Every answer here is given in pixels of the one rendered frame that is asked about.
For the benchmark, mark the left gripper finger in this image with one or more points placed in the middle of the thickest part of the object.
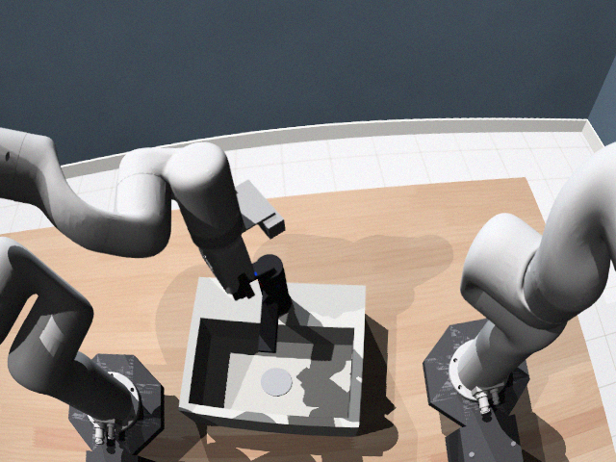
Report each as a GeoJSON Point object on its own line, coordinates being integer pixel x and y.
{"type": "Point", "coordinates": [245, 289]}

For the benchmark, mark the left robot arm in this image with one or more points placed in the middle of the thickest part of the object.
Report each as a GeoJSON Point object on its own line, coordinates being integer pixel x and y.
{"type": "Point", "coordinates": [44, 356]}

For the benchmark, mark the white rectangular sink basin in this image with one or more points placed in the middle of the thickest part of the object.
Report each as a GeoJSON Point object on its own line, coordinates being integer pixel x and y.
{"type": "Point", "coordinates": [309, 375]}

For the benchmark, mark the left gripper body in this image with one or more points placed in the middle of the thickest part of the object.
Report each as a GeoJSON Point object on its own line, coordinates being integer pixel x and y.
{"type": "Point", "coordinates": [228, 263]}

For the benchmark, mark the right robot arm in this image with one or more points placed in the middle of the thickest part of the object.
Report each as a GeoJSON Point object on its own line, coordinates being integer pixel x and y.
{"type": "Point", "coordinates": [567, 275]}

